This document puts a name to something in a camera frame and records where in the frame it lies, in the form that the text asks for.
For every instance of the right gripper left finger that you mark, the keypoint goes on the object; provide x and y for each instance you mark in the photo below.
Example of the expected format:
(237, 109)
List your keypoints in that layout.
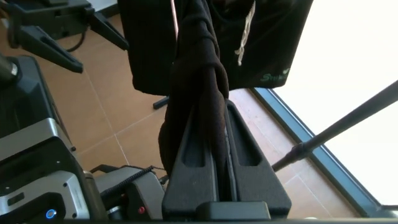
(189, 183)

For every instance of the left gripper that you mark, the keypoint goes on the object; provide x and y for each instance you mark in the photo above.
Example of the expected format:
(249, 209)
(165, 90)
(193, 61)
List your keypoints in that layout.
(56, 18)

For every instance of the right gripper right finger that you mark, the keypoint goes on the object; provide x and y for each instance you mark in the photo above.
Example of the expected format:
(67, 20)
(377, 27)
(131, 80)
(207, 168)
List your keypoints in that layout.
(258, 183)

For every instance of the black garment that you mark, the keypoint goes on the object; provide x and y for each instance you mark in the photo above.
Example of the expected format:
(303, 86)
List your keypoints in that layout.
(196, 77)
(149, 46)

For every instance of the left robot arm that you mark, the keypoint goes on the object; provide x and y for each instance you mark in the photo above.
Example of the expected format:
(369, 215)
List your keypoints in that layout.
(7, 70)

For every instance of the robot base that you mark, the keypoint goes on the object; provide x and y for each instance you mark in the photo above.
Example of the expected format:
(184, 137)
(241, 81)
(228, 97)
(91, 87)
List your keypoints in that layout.
(31, 140)

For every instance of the black clothes rack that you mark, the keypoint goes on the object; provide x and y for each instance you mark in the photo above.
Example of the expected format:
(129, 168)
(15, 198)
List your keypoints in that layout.
(342, 124)

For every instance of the window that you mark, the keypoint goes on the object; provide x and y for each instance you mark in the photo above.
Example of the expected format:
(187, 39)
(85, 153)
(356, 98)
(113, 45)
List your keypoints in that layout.
(311, 140)

